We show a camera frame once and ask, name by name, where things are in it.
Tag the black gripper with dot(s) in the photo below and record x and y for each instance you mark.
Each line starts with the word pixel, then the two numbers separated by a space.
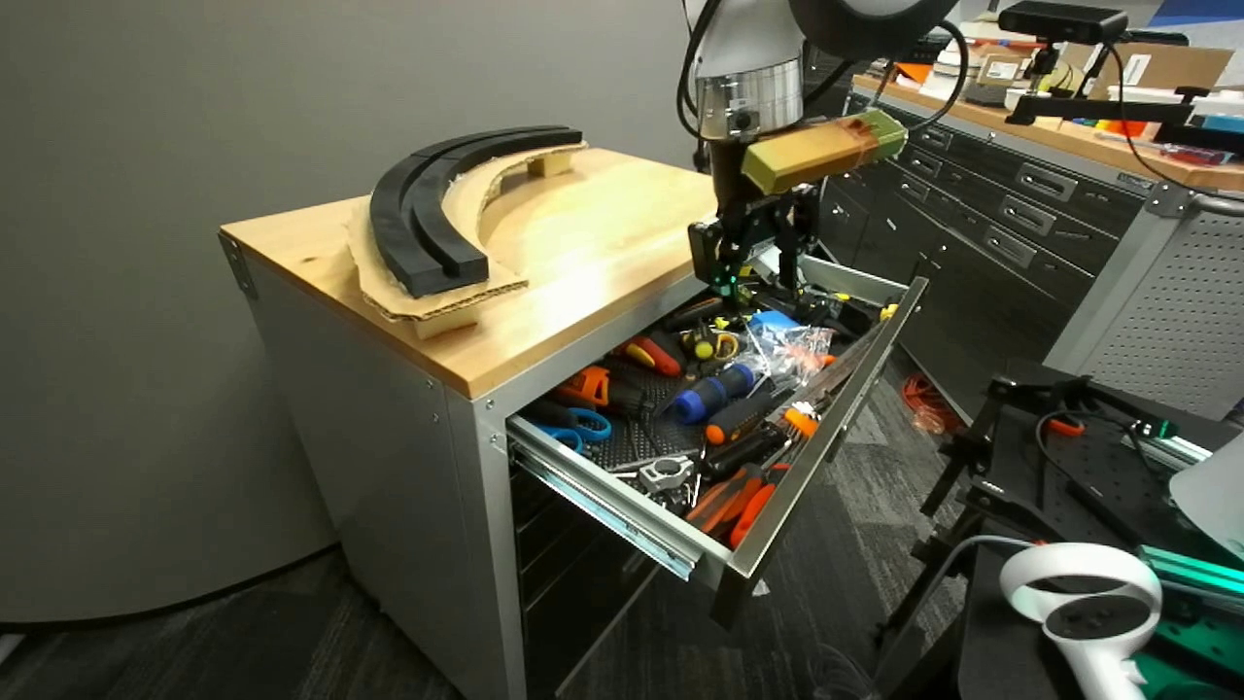
pixel 731 180

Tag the grey metal tool drawer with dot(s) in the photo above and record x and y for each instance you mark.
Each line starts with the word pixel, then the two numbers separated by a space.
pixel 598 500

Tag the clear plastic bag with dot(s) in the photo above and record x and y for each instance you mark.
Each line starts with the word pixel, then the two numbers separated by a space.
pixel 804 348

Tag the small orange tool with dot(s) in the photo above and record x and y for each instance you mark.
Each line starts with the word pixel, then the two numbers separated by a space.
pixel 589 387

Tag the dark workbench with drawers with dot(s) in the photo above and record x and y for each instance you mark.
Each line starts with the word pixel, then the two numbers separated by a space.
pixel 985 247

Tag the silver metal wrench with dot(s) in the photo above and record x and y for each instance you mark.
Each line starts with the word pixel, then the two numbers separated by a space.
pixel 653 476

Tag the black tripod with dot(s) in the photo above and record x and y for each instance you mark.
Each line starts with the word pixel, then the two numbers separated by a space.
pixel 985 428

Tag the curved wooden board base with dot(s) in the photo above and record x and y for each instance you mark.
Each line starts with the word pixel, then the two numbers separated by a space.
pixel 430 314

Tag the curved black foam strip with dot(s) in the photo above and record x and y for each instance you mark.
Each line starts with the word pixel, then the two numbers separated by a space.
pixel 403 220

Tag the grey perforated panel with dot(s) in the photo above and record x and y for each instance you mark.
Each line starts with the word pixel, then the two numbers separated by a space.
pixel 1169 314

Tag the grey cabinet with wooden top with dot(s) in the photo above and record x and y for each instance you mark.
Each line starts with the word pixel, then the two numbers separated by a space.
pixel 392 491

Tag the brown cardboard box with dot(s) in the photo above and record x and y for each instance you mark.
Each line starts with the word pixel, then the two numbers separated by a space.
pixel 1178 69

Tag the teal green tool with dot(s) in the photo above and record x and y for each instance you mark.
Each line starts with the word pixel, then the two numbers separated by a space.
pixel 1190 570

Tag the grey rounded partition panel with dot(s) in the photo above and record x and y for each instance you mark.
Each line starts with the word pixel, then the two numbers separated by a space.
pixel 156 325

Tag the black camera mounting bar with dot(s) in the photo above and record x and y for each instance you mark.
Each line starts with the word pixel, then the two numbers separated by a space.
pixel 1103 112

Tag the black stereo camera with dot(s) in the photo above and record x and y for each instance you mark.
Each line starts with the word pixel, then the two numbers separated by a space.
pixel 1064 18

